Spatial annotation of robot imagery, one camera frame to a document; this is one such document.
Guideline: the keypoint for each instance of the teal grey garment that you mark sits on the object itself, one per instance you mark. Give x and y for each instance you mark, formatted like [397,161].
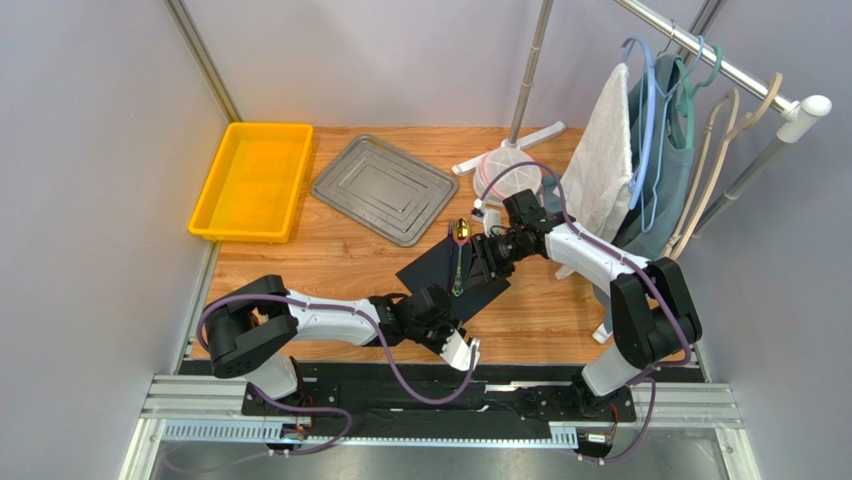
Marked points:
[627,179]

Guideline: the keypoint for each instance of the metal clothes rack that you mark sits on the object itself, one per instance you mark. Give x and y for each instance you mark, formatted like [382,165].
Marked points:
[800,117]

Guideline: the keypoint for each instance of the white towel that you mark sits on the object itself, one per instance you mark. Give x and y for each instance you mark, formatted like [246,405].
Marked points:
[596,179]

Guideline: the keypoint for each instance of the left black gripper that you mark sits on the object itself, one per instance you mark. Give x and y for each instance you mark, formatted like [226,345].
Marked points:
[449,326]

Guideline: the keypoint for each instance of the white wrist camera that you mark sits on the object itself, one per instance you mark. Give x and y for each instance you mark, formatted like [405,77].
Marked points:
[490,218]
[460,353]

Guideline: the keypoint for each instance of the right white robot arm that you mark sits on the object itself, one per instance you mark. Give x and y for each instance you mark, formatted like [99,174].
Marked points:
[652,311]

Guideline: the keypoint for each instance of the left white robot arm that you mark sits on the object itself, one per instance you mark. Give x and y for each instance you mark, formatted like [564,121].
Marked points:
[244,331]

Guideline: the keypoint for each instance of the green clothes hanger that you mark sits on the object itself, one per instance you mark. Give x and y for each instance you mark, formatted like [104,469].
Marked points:
[685,91]

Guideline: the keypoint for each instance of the blue clothes hanger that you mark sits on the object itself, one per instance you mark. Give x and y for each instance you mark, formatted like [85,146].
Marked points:
[661,166]

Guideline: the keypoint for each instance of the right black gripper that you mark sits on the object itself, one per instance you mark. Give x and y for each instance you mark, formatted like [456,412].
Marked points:
[484,259]

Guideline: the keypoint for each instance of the purple iridescent fork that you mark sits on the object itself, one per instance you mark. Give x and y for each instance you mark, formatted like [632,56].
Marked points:
[451,239]

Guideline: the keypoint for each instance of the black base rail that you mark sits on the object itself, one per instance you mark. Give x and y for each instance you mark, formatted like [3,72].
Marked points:
[502,402]

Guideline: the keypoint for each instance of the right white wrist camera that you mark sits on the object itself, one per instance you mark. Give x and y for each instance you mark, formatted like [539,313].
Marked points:
[490,218]

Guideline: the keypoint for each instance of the yellow plastic bin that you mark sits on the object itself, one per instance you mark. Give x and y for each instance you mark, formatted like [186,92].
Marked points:
[252,190]

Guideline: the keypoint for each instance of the pink white round container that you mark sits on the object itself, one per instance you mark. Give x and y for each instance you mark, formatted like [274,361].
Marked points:
[516,180]

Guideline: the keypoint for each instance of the beige clothes hanger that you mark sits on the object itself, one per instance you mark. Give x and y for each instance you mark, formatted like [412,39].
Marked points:
[705,173]
[745,126]

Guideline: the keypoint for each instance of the black paper napkin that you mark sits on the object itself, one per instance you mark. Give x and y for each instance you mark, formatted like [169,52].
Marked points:
[432,268]

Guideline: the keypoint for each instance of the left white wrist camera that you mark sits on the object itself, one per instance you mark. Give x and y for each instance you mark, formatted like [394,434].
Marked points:
[460,353]

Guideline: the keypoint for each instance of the gold iridescent spoon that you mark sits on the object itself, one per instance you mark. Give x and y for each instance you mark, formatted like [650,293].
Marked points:
[461,235]

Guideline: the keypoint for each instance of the silver metal tray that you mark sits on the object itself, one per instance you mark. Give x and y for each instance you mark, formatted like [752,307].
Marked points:
[386,189]

